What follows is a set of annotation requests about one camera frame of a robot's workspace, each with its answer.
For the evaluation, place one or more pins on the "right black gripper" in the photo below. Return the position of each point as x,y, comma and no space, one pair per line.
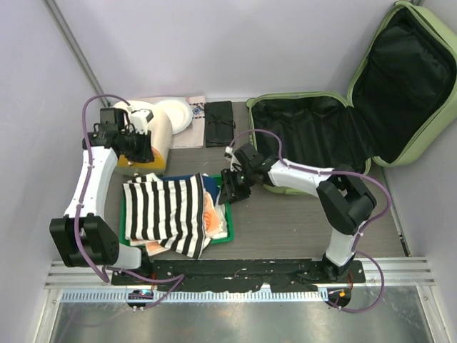
233,194

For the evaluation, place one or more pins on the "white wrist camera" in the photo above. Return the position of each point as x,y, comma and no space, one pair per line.
140,117
234,164

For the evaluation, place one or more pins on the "white slotted cable duct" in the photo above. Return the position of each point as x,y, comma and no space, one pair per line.
131,296

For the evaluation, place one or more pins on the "orange cartoon print towel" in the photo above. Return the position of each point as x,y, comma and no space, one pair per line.
214,223

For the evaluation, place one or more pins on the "white paper plate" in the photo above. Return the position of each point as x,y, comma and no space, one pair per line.
179,113

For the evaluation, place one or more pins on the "cream round drawer cabinet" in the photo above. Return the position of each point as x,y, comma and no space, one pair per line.
160,142

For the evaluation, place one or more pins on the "blue garment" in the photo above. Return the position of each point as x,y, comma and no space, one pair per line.
211,187

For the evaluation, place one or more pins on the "green hard-shell suitcase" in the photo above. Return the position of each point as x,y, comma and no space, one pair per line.
400,99

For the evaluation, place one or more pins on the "black white striped shirt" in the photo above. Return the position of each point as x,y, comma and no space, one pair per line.
168,212

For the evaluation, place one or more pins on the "white garment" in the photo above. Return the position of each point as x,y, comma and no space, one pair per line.
215,222

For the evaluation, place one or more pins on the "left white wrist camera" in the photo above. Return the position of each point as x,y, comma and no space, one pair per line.
140,117

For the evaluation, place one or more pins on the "patterned cloth placemat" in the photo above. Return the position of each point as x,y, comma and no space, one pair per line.
193,135

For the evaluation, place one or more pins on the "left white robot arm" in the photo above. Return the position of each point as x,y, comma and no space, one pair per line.
81,235

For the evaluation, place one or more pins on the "green plastic tray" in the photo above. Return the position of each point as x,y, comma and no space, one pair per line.
228,221

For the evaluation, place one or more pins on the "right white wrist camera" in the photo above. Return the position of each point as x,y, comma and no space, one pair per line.
234,164

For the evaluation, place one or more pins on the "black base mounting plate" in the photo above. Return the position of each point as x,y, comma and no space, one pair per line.
166,269

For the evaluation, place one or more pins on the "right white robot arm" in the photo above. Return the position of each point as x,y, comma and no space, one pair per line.
346,200

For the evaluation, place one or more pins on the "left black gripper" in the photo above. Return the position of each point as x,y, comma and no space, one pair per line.
146,155

